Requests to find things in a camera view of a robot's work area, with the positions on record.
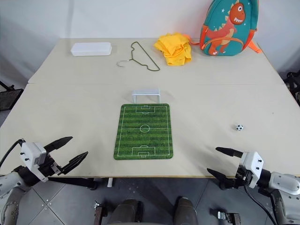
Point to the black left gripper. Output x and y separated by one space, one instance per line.
50 167

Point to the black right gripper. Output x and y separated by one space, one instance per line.
241 176

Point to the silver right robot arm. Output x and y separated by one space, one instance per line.
283 181

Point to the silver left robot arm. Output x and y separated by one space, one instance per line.
9 184

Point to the tiny soccer ball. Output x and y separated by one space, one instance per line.
239 127

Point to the green soccer field mat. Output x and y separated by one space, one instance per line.
144 140

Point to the metal caster wheel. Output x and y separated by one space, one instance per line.
99 211
227 216

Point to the dark rounded shape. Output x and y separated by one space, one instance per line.
185 211
127 212

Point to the black mesh stand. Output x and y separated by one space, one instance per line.
9 96

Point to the white miniature goal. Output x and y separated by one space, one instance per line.
145 92

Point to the white plastic lidded box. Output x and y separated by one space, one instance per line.
91 49

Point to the yellow crumpled cloth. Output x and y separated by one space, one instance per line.
174 49

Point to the teal dinosaur backpack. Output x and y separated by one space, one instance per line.
220 30

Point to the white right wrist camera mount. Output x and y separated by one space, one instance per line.
254 161

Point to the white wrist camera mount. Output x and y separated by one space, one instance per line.
31 151
254 161

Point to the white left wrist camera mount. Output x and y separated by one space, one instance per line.
31 151

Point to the white table bracket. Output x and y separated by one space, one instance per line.
110 182

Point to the black metal equipment frame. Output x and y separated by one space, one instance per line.
293 86

